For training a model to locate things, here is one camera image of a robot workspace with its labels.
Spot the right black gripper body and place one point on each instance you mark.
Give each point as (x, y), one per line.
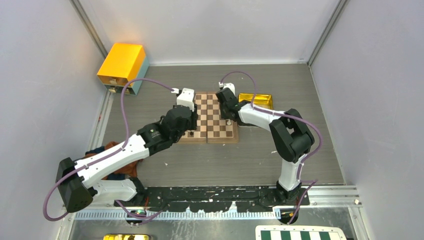
(223, 111)

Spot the gold tin tray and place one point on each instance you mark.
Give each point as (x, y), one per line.
(261, 100)

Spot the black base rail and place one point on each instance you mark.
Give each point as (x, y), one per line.
(213, 199)

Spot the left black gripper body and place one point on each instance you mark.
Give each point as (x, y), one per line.
(191, 125)

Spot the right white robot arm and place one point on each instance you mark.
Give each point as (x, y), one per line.
(292, 138)

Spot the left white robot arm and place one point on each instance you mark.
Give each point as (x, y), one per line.
(80, 182)

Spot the green white checkered board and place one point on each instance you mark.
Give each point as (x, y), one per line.
(298, 232)

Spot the yellow teal drawer box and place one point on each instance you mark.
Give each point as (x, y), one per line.
(124, 62)

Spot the wooden chess board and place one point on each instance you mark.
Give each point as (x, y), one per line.
(211, 128)

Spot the gold tin front edge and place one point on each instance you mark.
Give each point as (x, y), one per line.
(127, 236)

